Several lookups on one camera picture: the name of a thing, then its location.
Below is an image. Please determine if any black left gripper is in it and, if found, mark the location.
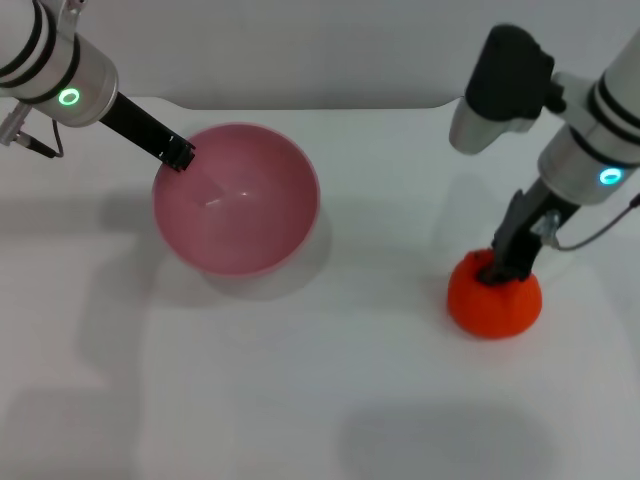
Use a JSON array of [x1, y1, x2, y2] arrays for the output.
[[99, 92, 227, 208]]

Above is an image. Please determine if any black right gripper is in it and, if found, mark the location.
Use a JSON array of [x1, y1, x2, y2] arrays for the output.
[[480, 177, 571, 287]]

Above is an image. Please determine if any orange toy fruit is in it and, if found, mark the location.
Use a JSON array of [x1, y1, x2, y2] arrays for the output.
[[446, 248, 544, 341]]

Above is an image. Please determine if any pink plastic bowl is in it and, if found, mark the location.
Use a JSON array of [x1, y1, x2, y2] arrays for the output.
[[151, 122, 321, 277]]

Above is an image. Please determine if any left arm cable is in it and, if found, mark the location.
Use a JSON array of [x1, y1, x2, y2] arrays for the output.
[[0, 102, 66, 160]]

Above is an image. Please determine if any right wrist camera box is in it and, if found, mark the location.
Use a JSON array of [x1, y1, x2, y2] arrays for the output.
[[448, 23, 556, 157]]

